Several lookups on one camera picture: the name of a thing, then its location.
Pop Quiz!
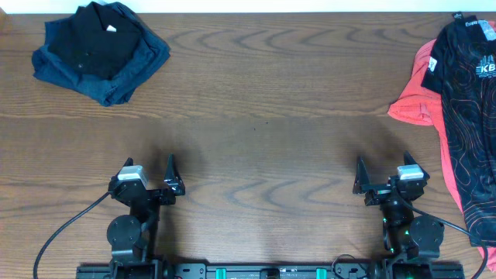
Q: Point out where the left black cable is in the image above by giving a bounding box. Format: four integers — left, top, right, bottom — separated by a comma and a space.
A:
33, 191, 112, 279

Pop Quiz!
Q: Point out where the folded black shirt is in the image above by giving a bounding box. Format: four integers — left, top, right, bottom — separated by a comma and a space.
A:
48, 2, 141, 79

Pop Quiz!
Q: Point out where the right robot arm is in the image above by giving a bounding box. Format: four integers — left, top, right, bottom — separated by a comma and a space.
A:
353, 152, 444, 278

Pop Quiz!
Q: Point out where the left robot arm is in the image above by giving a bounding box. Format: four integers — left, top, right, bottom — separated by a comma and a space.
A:
107, 154, 185, 279

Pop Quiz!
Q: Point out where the right black cable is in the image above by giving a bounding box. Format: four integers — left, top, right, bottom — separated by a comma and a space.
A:
391, 185, 489, 279

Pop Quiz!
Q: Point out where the red t-shirt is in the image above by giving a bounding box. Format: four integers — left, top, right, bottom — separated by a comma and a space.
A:
388, 21, 495, 270

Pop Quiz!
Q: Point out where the black cable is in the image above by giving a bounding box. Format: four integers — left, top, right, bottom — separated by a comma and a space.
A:
391, 185, 489, 279
33, 191, 112, 279

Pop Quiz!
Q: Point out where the folded dark blue garment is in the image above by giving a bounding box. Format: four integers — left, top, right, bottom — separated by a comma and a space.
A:
32, 2, 170, 106

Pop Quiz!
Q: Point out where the black patterned jersey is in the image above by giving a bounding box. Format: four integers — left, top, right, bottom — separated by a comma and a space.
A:
422, 12, 495, 247

